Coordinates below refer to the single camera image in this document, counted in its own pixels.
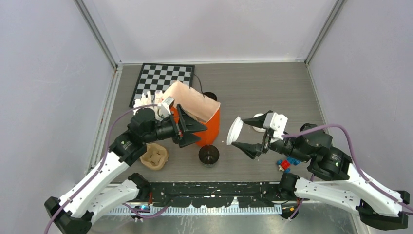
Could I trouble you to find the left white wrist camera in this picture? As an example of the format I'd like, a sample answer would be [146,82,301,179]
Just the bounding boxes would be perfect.
[155,97,175,120]

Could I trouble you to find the white cup lid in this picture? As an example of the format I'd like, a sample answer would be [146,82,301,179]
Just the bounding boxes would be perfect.
[252,113,266,133]

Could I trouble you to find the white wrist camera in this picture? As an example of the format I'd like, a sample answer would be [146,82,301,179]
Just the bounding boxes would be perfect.
[155,97,175,120]
[263,112,288,140]

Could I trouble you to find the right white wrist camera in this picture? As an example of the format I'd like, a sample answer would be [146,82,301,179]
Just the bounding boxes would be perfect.
[263,112,288,140]

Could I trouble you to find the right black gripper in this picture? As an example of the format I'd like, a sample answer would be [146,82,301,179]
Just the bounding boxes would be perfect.
[230,111,309,161]

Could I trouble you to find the black white chessboard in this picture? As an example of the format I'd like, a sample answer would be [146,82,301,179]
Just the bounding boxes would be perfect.
[129,63,195,108]

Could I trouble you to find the white sip lid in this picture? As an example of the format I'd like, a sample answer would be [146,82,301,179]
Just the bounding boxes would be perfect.
[226,117,244,145]

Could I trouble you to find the tan cardboard cup carrier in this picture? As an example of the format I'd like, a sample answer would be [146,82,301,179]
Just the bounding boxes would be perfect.
[140,143,169,171]

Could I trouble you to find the red blue toy blocks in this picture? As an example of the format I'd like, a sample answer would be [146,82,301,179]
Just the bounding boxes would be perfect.
[276,156,301,173]

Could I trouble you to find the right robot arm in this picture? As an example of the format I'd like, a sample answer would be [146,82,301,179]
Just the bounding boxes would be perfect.
[226,111,410,231]

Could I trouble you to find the black paper cup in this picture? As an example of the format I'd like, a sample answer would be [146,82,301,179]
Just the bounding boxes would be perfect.
[203,92,218,101]
[198,145,220,168]

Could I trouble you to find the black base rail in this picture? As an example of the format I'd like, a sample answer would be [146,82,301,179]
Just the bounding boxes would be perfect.
[132,182,298,208]

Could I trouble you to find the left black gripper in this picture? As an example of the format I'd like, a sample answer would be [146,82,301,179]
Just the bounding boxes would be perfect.
[143,104,207,147]

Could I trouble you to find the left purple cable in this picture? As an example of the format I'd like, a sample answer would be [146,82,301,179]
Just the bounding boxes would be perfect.
[43,104,171,234]

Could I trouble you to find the orange paper bag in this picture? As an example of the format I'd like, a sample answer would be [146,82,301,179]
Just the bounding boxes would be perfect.
[162,81,221,147]

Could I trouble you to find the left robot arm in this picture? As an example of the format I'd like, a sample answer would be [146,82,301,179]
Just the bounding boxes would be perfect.
[44,104,207,234]

